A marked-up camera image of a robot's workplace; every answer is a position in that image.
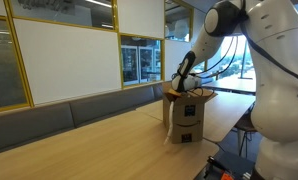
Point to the large white wall panel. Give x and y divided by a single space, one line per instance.
65 60

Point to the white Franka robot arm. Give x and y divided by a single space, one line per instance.
282 83

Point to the grey bench back cushion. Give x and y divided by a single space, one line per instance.
112 103
29 128

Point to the brown chair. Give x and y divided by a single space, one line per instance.
245 124

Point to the cardboard shipping box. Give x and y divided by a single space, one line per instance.
189 116

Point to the small white wall panel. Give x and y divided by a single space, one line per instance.
140 16

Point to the yellow window frame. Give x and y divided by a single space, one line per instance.
115 16

